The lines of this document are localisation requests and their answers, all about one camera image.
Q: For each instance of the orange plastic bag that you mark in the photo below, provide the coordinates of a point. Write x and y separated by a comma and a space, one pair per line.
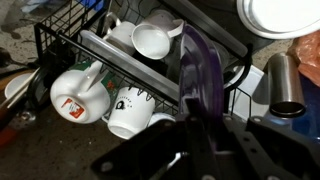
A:
308, 55

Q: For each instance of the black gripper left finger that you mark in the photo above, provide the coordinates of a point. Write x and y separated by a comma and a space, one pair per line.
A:
166, 150

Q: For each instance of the white saucer plate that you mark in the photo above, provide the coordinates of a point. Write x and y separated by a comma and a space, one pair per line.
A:
243, 16

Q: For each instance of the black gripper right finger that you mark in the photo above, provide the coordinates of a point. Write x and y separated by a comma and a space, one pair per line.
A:
266, 150

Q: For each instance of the clear plastic container lid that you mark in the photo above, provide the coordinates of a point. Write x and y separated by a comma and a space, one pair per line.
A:
126, 61

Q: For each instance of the white flat tray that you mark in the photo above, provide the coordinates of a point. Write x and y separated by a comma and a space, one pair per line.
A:
250, 91

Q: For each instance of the white mug with red label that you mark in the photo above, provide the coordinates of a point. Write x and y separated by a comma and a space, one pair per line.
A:
80, 98

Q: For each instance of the white mug with black print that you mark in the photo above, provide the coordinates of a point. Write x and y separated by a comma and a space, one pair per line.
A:
131, 113

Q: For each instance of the plain white mug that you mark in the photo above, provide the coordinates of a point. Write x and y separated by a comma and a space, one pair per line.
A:
121, 35
150, 40

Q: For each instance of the stainless steel tumbler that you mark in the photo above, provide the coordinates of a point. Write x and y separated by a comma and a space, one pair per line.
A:
286, 83

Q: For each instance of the small white bowl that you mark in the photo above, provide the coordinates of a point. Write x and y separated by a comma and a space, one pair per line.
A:
283, 13

